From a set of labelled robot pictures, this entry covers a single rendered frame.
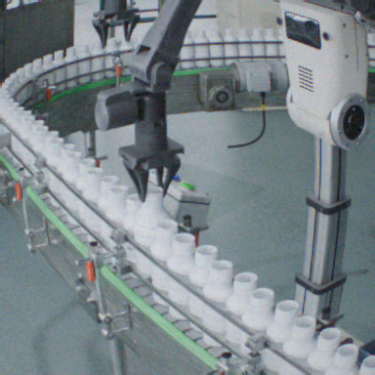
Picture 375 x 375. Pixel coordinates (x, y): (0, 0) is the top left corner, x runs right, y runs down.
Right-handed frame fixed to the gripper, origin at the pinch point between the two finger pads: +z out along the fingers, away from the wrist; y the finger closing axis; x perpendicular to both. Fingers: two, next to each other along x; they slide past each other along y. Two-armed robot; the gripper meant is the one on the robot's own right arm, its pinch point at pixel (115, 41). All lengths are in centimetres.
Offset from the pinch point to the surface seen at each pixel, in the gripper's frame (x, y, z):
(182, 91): -86, -69, 49
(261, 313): 81, 17, 26
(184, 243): 58, 17, 23
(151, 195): 46, 16, 19
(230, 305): 74, 18, 27
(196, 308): 63, 18, 33
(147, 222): 46, 17, 24
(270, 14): -264, -254, 61
